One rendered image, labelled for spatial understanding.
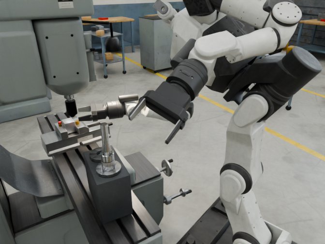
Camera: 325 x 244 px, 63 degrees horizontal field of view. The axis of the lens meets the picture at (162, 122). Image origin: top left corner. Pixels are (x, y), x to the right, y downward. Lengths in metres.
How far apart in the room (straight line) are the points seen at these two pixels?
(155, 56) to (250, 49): 4.98
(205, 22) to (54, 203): 1.03
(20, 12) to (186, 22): 0.56
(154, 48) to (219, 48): 4.97
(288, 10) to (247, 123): 0.38
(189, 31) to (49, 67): 0.55
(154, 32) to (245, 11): 4.76
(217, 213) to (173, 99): 1.08
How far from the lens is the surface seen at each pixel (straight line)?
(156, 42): 5.65
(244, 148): 1.09
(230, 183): 1.15
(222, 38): 0.73
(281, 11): 0.85
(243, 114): 0.99
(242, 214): 1.29
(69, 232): 1.54
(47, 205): 1.39
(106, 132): 0.90
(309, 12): 8.97
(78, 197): 1.19
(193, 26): 0.97
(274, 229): 1.45
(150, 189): 1.58
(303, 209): 2.72
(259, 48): 0.80
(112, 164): 0.96
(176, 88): 0.65
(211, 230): 1.53
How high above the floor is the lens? 1.75
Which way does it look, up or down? 28 degrees down
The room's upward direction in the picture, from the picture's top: straight up
